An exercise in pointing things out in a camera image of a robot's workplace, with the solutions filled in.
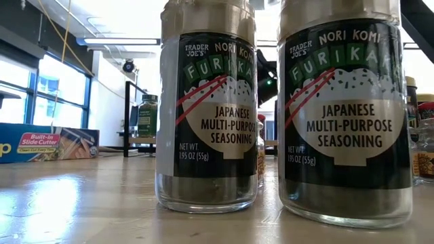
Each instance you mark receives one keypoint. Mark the furikake jar with tan lid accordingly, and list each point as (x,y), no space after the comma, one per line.
(346,135)
(210,135)

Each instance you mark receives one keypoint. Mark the glass jar with green lid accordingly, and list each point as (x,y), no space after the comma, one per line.
(147,118)

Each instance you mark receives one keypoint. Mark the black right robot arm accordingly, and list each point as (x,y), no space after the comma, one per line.
(420,23)

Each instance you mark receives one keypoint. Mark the dark computer monitor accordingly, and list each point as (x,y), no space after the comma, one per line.
(134,117)

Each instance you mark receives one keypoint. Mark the black ceiling spotlight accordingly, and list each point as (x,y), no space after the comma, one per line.
(129,66)

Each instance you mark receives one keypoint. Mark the dark jar with yellow lid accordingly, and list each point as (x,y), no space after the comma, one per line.
(411,101)

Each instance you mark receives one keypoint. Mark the blue plastic wrap box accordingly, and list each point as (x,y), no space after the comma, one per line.
(47,144)

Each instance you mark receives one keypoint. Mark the gray desk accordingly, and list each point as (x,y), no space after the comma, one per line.
(8,95)

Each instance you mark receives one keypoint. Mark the window with blue frame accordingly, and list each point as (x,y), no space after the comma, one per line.
(61,84)

